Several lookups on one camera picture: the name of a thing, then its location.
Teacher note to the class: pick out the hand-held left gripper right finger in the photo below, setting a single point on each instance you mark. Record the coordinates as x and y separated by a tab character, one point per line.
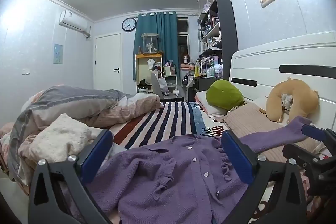
236	158

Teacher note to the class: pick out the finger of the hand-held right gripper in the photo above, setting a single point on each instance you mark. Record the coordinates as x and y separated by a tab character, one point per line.
312	132
302	155

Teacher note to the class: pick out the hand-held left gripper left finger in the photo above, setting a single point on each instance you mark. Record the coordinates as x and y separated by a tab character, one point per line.
97	155

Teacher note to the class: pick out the purple knitted cardigan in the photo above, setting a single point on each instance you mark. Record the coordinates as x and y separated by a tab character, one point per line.
170	174

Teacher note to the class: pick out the pink ribbed pillow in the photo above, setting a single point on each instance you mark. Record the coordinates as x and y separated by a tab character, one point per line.
252	121

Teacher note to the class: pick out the cream fluffy blanket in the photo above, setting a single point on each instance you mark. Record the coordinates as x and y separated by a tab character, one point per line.
63	134

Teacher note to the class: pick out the small white plush toy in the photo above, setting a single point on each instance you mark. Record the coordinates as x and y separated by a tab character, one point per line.
286	100

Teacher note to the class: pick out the tan plush neck pillow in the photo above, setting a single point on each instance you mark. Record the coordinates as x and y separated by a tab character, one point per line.
278	98

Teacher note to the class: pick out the grey and pink duvet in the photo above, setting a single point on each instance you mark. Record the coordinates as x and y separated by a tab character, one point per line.
78	103

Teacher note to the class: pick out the green plush cushion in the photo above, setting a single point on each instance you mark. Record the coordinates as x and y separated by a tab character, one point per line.
223	92

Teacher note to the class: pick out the white pillow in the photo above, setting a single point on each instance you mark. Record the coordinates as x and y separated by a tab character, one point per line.
203	98

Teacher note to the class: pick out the dark desk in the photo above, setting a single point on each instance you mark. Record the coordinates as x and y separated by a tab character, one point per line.
202	85

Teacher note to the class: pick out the white bed headboard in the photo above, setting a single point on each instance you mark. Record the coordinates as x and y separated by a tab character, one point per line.
262	64

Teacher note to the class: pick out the white power strip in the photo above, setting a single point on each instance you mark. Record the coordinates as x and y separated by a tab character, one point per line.
176	92

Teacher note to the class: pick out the grey chair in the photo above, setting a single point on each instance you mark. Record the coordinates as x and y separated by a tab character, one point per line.
156	87

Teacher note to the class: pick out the white door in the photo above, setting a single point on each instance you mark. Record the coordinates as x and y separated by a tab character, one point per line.
107	61

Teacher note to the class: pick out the yellow drink bottle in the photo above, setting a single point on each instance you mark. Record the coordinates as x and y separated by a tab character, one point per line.
197	69

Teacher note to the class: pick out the wooden shelf unit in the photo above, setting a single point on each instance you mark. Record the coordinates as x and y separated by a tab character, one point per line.
143	66

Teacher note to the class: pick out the white trolley rack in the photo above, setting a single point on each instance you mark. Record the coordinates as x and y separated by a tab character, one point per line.
170	82

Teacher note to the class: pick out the mannequin head with wig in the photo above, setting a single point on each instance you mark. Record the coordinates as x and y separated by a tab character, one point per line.
185	57

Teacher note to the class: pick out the glass display case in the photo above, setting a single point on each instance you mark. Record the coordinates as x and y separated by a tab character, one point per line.
150	43

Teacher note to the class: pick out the dark tall bookshelf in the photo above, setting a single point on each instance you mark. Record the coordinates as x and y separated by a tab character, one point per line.
228	29

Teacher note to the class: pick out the white air conditioner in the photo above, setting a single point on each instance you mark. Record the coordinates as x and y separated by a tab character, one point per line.
72	20

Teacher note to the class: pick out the window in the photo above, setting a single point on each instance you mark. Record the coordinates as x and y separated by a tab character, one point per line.
183	29

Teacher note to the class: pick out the teal curtain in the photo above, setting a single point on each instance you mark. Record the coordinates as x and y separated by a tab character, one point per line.
162	27

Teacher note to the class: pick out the clear storage box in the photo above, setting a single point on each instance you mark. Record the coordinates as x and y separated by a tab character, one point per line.
204	3

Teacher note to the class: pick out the small wall poster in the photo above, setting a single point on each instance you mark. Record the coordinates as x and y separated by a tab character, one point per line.
58	53

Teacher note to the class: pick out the white wall switch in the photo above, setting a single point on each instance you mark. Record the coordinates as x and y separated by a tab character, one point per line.
26	71

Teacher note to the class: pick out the round wall clock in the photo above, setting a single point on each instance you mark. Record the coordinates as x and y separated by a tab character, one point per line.
129	24

